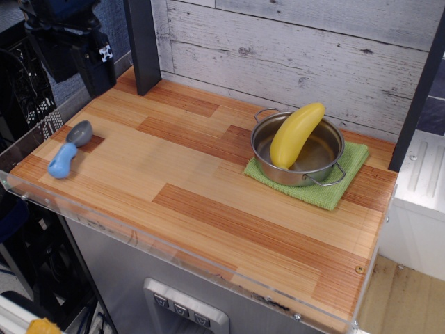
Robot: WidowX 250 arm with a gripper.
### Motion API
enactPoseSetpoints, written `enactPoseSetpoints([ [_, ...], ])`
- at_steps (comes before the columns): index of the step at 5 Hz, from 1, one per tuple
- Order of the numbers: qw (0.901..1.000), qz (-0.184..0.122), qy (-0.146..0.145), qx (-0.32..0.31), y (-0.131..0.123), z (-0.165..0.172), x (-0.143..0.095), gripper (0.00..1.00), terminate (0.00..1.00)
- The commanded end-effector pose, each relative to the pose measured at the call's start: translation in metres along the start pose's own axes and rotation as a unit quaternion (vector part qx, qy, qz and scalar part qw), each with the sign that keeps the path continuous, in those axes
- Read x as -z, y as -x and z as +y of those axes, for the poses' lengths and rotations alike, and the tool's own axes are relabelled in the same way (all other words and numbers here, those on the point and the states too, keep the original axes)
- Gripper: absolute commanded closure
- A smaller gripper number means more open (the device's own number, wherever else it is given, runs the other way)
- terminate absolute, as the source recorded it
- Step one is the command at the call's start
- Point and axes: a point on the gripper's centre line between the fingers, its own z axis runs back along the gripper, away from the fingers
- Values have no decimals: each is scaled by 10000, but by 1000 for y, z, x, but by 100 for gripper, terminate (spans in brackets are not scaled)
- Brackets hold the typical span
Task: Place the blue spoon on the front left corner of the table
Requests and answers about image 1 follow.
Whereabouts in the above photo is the green cloth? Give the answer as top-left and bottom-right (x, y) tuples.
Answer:
(243, 140), (370, 212)

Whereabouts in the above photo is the silver button control panel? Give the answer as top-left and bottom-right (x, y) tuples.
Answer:
(143, 278), (230, 333)

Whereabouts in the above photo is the yellow plastic banana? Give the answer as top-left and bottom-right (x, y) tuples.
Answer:
(270, 102), (325, 170)

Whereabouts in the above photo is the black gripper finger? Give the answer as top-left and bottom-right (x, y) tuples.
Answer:
(29, 33), (79, 83)
(71, 45), (116, 98)

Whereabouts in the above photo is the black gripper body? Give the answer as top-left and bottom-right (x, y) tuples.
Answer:
(25, 11), (111, 52)

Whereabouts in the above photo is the stainless cabinet front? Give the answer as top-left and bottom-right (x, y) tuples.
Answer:
(64, 218), (334, 334)

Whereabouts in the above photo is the dark grey left post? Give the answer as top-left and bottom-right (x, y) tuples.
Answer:
(124, 0), (161, 96)

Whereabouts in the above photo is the small steel pot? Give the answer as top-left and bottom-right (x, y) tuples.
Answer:
(250, 108), (347, 188)

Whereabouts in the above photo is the blue handled grey spoon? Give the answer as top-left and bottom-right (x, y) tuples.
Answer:
(47, 120), (93, 179)

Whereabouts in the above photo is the dark grey right post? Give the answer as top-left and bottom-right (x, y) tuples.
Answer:
(388, 12), (444, 172)

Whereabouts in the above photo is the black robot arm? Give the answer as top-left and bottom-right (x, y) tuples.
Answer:
(19, 1), (116, 97)

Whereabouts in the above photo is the dark grey post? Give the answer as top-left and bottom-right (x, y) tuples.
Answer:
(388, 12), (444, 172)
(124, 0), (161, 96)

